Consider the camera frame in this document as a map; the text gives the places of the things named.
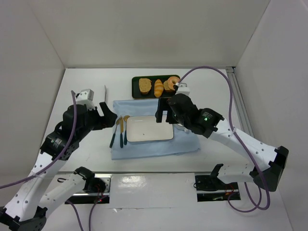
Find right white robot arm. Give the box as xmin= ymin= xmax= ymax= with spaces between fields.
xmin=155 ymin=93 xmax=289 ymax=192

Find gold knife green handle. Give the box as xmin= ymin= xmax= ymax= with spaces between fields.
xmin=120 ymin=116 xmax=124 ymax=148

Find small brown bread piece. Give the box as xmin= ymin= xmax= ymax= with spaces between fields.
xmin=163 ymin=80 xmax=176 ymax=92

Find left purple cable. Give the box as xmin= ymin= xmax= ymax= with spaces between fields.
xmin=0 ymin=90 xmax=79 ymax=190

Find brown bread slice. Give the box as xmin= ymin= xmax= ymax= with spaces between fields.
xmin=139 ymin=78 xmax=152 ymax=94

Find white cup black rim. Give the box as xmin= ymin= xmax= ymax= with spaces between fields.
xmin=174 ymin=124 xmax=190 ymax=133

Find steel kitchen tongs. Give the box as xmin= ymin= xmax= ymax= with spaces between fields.
xmin=104 ymin=85 xmax=107 ymax=103

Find gold fork green handle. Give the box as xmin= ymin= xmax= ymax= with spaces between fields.
xmin=109 ymin=117 xmax=122 ymax=148

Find light blue cloth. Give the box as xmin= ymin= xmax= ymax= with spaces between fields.
xmin=111 ymin=99 xmax=201 ymax=160

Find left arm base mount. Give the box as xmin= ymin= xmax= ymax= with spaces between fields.
xmin=68 ymin=174 xmax=111 ymax=205

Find purple cable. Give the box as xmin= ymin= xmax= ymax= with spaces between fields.
xmin=177 ymin=66 xmax=270 ymax=214
xmin=0 ymin=90 xmax=79 ymax=190

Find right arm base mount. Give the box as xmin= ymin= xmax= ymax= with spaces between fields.
xmin=193 ymin=175 xmax=241 ymax=202

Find golden croissant roll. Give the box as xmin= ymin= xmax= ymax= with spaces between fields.
xmin=154 ymin=79 xmax=164 ymax=98

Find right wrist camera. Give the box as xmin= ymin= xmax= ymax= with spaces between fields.
xmin=174 ymin=82 xmax=190 ymax=96

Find white rectangular plate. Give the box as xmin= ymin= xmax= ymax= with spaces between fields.
xmin=127 ymin=115 xmax=174 ymax=142

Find gold spoon green handle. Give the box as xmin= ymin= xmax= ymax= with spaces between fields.
xmin=124 ymin=115 xmax=130 ymax=145

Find pink glazed donut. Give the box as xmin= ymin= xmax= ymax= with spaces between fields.
xmin=167 ymin=76 xmax=180 ymax=90

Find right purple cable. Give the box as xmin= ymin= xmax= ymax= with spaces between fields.
xmin=177 ymin=66 xmax=270 ymax=214

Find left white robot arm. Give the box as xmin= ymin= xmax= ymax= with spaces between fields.
xmin=0 ymin=102 xmax=117 ymax=231

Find dark green tray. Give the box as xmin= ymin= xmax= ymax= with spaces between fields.
xmin=131 ymin=75 xmax=179 ymax=100

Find aluminium rail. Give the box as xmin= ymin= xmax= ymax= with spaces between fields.
xmin=226 ymin=66 xmax=254 ymax=137

